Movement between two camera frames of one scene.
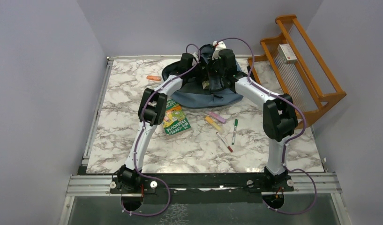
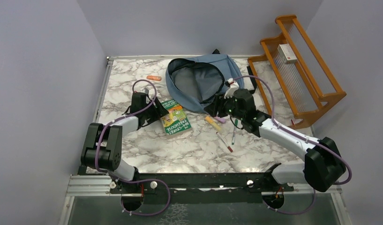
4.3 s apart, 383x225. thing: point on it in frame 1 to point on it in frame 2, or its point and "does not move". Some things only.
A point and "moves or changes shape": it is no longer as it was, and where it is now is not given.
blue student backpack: (210, 83) moves or changes shape
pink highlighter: (218, 117) does not move
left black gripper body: (196, 72) to (153, 113)
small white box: (286, 53) does not move
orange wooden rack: (291, 63) does not move
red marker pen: (223, 140) does not move
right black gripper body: (215, 70) to (227, 107)
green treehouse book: (175, 121) does not move
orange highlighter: (153, 78) does not move
